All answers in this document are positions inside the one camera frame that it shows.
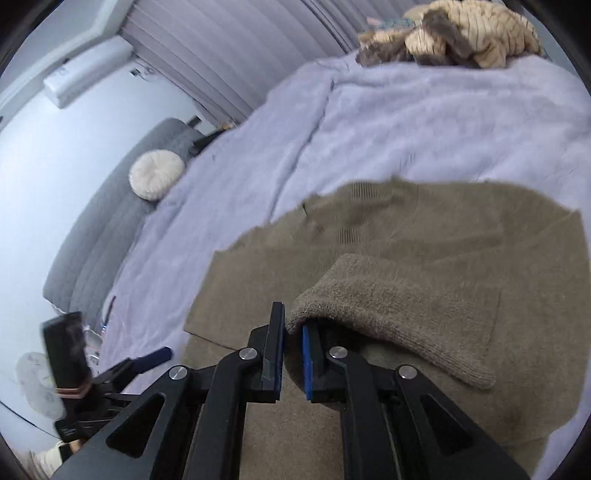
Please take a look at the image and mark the cream knitted object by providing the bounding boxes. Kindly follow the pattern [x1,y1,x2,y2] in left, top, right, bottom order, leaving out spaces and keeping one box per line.
[30,438,86,480]

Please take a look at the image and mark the brown fuzzy garment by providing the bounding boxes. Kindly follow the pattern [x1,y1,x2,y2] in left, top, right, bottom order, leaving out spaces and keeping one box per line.
[355,9,481,70]

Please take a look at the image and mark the white marbled round object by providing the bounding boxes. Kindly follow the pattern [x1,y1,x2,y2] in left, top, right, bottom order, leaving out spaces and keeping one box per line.
[16,352,65,421]

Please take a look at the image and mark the grey quilted headboard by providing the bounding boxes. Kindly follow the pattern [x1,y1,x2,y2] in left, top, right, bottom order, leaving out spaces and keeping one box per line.
[43,117,200,324]

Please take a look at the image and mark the grey pleated curtain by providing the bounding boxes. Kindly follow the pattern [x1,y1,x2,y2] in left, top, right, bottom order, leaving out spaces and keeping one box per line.
[117,0,370,127]

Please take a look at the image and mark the black object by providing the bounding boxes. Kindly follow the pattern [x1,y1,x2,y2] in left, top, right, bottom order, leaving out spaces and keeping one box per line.
[187,115,232,158]

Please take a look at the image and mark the round cream cushion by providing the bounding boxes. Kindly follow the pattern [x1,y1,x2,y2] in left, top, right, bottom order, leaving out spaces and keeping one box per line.
[129,151,184,200]

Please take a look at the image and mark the olive brown knit sweater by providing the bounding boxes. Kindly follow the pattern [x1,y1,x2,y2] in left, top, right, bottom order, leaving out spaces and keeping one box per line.
[184,178,591,480]

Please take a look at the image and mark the lavender fuzzy blanket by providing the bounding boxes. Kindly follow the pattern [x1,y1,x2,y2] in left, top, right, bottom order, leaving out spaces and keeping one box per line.
[99,51,588,480]

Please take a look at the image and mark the beige striped knit garment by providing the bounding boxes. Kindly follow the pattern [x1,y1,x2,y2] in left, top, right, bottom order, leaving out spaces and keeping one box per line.
[369,0,546,70]

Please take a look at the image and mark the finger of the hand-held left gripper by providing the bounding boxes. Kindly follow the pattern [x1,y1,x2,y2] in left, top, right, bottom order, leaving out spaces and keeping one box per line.
[108,391,156,405]
[93,347,174,391]

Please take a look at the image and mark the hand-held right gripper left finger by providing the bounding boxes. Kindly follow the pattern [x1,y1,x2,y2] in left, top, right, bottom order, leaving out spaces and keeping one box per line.
[51,302,288,480]

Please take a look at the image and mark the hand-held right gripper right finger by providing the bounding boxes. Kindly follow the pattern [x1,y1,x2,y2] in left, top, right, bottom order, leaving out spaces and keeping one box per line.
[301,322,532,480]

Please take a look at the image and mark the white air conditioner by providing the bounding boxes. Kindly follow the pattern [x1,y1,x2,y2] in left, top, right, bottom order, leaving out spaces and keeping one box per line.
[44,37,134,109]

